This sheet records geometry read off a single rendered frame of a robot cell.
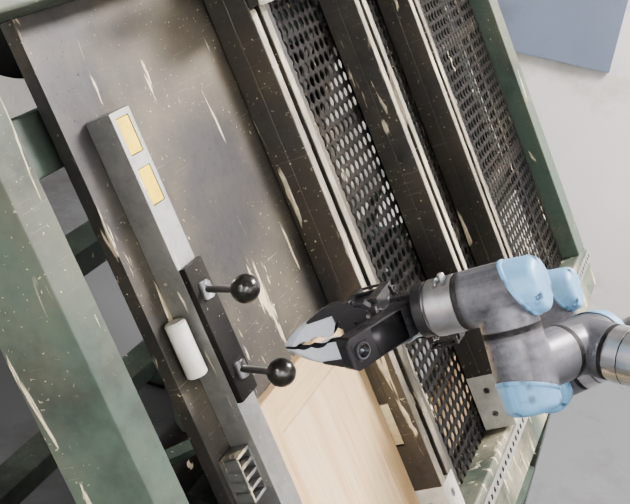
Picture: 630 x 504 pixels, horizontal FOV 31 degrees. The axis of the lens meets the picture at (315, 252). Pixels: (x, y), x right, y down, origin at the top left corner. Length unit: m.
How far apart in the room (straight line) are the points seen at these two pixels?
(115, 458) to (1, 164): 0.36
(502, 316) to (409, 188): 0.91
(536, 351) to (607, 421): 2.97
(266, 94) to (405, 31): 0.74
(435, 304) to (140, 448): 0.40
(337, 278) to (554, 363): 0.57
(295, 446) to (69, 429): 0.46
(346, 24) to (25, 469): 1.69
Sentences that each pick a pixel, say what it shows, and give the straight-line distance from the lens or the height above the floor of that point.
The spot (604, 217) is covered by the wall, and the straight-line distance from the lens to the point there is 4.93.
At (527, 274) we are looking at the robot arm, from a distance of 1.39.
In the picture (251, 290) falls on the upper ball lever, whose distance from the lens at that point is 1.41.
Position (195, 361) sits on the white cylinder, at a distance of 1.50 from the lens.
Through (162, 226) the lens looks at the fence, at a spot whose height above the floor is 1.57.
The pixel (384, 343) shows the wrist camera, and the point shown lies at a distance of 1.44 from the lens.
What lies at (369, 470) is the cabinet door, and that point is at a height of 1.09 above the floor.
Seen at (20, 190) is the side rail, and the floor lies 1.69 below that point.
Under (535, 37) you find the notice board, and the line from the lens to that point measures 4.74.
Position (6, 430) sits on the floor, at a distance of 3.80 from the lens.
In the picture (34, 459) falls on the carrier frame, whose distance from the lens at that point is 3.37.
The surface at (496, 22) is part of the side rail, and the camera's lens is 3.20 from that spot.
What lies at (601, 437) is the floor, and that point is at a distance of 4.27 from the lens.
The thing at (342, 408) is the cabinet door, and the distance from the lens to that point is 1.85.
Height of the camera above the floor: 2.20
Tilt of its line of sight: 25 degrees down
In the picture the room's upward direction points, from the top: 9 degrees clockwise
